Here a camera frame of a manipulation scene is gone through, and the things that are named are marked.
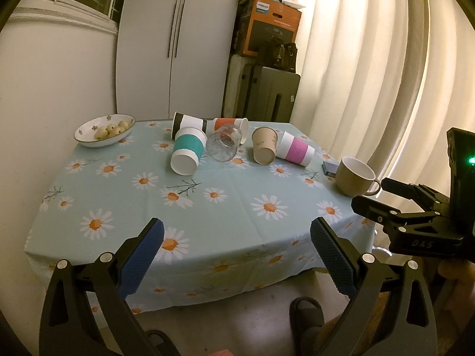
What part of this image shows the black camera bag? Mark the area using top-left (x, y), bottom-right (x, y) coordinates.
top-left (258, 42), bottom-right (298, 73)

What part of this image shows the dark green suitcase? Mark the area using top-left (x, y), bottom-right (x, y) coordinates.
top-left (236, 64), bottom-right (300, 123)

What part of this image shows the white floral bowl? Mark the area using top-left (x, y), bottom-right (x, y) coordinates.
top-left (74, 114), bottom-right (135, 148)

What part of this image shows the daisy print tablecloth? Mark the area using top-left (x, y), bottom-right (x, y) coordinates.
top-left (25, 120), bottom-right (374, 313)

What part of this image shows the cream curtain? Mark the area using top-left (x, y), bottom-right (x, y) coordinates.
top-left (291, 0), bottom-right (474, 193)

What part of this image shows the orange black cardboard box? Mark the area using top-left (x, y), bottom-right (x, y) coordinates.
top-left (233, 0), bottom-right (302, 57)

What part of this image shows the black white paper cup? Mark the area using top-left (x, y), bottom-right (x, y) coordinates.
top-left (172, 112), bottom-right (207, 140)

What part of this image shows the pink sleeve paper cup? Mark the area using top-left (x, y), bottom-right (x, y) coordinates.
top-left (276, 132), bottom-right (315, 167)

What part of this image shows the black slipper foot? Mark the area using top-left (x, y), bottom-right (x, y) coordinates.
top-left (289, 297), bottom-right (324, 355)

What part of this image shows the teal sleeve paper cup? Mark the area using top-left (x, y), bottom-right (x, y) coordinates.
top-left (171, 127), bottom-right (207, 176)

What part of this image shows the orange sleeve paper cup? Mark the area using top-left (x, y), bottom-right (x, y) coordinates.
top-left (205, 118), bottom-right (249, 145)

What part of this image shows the brown kraft paper cup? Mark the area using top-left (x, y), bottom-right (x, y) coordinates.
top-left (252, 126), bottom-right (278, 165)

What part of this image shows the clear glass tumbler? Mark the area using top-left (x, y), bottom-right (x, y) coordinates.
top-left (206, 128), bottom-right (241, 162)

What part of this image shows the small dark blue box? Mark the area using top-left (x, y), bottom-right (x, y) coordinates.
top-left (322, 161), bottom-right (339, 178)

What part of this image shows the white wardrobe cabinet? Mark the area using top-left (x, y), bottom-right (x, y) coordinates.
top-left (115, 0), bottom-right (238, 120)

